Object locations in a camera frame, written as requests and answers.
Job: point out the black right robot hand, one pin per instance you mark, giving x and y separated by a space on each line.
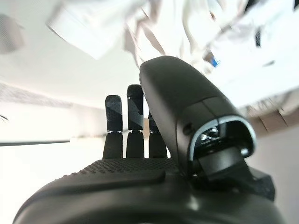
177 98

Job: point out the beige white shirt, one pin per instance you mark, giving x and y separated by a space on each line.
187 28

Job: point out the white garment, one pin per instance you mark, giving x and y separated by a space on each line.
245 30

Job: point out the bed with grey sheet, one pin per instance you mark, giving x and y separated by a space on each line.
58 77

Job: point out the white duvet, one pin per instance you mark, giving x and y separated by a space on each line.
81 28

